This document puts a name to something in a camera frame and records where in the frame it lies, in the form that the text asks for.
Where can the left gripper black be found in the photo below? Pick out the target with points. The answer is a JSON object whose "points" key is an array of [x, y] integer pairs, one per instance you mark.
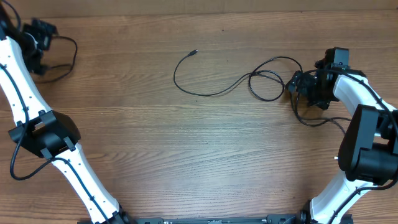
{"points": [[43, 30]]}

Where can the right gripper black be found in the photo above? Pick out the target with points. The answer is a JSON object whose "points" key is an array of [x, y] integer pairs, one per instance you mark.
{"points": [[304, 79]]}

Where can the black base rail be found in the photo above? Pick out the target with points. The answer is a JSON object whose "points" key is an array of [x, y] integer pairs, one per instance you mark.
{"points": [[270, 219]]}

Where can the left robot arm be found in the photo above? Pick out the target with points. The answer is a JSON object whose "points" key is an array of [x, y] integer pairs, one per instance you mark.
{"points": [[41, 130]]}

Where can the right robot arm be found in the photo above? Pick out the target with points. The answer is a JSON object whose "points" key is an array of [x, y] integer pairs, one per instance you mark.
{"points": [[367, 157]]}

